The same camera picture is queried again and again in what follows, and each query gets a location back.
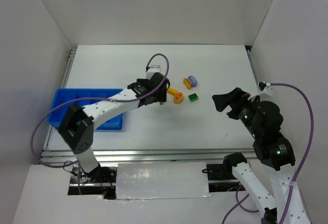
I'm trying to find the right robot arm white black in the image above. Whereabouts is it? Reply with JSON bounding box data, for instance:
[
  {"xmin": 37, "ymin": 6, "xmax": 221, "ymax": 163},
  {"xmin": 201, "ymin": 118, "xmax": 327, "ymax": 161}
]
[{"xmin": 212, "ymin": 85, "xmax": 311, "ymax": 223}]

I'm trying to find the green lego brick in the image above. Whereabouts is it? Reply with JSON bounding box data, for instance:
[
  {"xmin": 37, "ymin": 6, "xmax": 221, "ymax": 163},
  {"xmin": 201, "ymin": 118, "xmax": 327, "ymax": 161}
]
[{"xmin": 188, "ymin": 93, "xmax": 198, "ymax": 102}]

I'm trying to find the purple cable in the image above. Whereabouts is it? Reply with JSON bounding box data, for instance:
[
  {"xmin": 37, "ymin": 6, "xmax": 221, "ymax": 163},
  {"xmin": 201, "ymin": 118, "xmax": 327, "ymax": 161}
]
[
  {"xmin": 30, "ymin": 53, "xmax": 170, "ymax": 168},
  {"xmin": 221, "ymin": 82, "xmax": 314, "ymax": 224}
]

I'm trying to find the yellow striped lego brick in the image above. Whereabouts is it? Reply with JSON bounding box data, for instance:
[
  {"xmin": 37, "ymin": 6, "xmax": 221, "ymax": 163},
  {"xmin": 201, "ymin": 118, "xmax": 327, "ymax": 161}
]
[{"xmin": 183, "ymin": 78, "xmax": 193, "ymax": 89}]

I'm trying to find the aluminium rail frame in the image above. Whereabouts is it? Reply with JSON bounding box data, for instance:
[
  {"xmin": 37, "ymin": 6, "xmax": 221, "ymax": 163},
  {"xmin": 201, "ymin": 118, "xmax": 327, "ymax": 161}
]
[{"xmin": 42, "ymin": 45, "xmax": 259, "ymax": 163}]

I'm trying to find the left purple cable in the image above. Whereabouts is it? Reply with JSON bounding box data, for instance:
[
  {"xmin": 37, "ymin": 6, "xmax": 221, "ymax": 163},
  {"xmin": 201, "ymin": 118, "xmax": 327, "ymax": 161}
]
[{"xmin": 30, "ymin": 53, "xmax": 170, "ymax": 168}]

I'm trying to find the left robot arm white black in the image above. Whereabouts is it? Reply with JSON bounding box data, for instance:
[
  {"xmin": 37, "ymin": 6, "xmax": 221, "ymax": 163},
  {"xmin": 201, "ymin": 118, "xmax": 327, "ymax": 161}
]
[{"xmin": 58, "ymin": 72, "xmax": 170, "ymax": 180}]

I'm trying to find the blue compartment bin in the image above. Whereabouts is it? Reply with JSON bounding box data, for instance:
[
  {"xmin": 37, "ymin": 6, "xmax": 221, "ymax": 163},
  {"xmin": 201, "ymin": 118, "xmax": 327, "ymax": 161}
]
[{"xmin": 47, "ymin": 88, "xmax": 124, "ymax": 131}]

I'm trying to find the white foam block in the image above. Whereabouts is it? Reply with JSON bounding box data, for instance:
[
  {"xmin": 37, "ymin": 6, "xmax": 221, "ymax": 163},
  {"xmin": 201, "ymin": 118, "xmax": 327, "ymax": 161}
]
[{"xmin": 116, "ymin": 162, "xmax": 210, "ymax": 200}]

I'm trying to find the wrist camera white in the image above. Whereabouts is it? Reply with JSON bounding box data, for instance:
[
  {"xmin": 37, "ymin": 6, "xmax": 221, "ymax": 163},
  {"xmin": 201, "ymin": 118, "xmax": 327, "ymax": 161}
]
[
  {"xmin": 146, "ymin": 65, "xmax": 160, "ymax": 79},
  {"xmin": 248, "ymin": 82, "xmax": 273, "ymax": 101}
]

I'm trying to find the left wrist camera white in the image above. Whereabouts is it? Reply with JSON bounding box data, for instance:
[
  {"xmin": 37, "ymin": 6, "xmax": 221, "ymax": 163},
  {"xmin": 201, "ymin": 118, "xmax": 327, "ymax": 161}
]
[{"xmin": 146, "ymin": 65, "xmax": 160, "ymax": 79}]

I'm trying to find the purple oval lego blue print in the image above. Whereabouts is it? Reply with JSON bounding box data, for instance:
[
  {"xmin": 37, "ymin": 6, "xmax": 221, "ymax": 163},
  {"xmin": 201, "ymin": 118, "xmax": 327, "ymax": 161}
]
[{"xmin": 188, "ymin": 75, "xmax": 197, "ymax": 88}]

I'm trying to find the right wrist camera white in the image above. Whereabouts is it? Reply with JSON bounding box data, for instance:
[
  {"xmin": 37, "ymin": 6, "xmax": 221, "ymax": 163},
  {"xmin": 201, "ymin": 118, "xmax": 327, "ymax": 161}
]
[{"xmin": 248, "ymin": 82, "xmax": 273, "ymax": 101}]

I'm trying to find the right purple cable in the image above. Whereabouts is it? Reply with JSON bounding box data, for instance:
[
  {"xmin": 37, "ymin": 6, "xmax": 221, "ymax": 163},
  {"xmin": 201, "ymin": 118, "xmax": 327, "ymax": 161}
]
[{"xmin": 221, "ymin": 82, "xmax": 314, "ymax": 224}]

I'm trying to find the yellow round lego orange print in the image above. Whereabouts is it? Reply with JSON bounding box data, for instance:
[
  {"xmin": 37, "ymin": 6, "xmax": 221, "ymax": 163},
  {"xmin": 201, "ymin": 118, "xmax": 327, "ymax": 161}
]
[{"xmin": 173, "ymin": 92, "xmax": 184, "ymax": 104}]

